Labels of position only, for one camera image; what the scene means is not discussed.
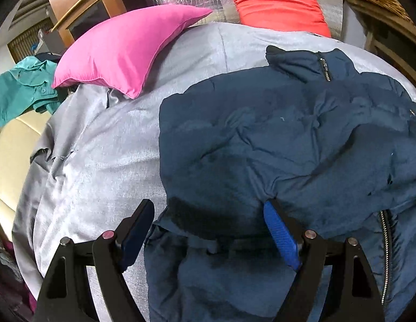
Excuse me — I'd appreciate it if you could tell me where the wooden shelf unit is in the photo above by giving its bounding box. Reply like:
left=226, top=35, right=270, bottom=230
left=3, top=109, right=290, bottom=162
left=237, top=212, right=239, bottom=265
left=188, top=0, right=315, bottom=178
left=347, top=0, right=416, bottom=84

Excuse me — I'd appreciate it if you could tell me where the teal shirt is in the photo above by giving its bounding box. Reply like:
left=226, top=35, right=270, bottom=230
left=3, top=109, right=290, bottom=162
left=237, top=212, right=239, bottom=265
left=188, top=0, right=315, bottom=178
left=0, top=56, right=66, bottom=126

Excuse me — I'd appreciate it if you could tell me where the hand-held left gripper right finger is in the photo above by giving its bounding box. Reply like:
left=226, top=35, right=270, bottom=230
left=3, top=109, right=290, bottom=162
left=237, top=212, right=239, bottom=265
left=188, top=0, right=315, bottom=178
left=263, top=199, right=386, bottom=322

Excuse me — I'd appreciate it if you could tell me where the cream seat cushion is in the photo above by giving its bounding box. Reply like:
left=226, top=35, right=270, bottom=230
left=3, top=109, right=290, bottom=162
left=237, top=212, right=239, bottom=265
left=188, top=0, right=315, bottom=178
left=0, top=109, right=52, bottom=222

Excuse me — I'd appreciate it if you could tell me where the pink pillow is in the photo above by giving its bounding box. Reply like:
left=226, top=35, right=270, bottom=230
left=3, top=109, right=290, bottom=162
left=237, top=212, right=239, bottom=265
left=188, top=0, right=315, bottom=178
left=52, top=6, right=213, bottom=99

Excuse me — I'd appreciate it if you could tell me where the navy blue padded jacket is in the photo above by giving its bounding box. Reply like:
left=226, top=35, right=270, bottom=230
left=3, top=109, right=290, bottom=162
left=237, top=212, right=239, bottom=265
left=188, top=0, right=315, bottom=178
left=143, top=45, right=416, bottom=322

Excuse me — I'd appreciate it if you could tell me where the grey bed blanket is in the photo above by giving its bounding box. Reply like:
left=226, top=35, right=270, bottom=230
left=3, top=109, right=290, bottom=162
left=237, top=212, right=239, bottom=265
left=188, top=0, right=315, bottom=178
left=12, top=22, right=416, bottom=322

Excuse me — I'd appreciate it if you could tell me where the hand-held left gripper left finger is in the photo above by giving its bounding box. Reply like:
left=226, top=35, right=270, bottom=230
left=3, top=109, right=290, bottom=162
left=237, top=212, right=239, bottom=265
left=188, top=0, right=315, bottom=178
left=33, top=199, right=155, bottom=322

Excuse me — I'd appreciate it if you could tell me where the orange-red pillow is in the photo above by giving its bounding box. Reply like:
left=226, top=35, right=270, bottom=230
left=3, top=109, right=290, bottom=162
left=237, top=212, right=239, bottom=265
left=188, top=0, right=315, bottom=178
left=226, top=0, right=332, bottom=37

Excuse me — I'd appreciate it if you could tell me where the dark maroon cloth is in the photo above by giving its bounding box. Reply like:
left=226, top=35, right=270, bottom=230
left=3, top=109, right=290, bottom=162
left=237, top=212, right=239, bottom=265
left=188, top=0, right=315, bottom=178
left=0, top=235, right=37, bottom=322

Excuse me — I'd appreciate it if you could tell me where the woven wicker chest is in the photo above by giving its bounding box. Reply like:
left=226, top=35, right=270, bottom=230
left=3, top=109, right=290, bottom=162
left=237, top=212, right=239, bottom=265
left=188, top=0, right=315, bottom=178
left=7, top=17, right=54, bottom=61

